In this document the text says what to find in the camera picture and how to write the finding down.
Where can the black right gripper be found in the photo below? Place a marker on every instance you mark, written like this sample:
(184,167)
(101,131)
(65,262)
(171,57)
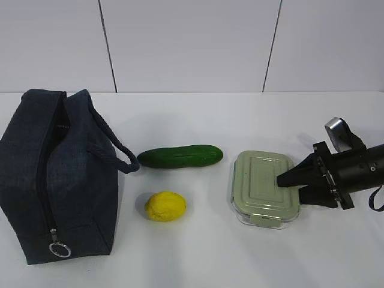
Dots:
(313,172)

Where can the glass container with green lid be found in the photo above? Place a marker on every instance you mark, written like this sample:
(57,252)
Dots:
(256,197)

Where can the green cucumber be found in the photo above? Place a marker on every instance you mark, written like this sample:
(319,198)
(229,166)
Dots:
(181,157)

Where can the yellow lemon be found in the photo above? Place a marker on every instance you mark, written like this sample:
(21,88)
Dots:
(165,206)

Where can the dark blue insulated lunch bag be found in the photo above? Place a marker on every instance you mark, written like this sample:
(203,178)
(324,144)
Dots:
(60,163)

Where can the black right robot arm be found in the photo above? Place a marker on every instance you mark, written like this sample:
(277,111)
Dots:
(361,170)

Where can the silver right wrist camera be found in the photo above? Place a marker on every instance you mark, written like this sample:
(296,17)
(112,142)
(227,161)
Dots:
(342,138)

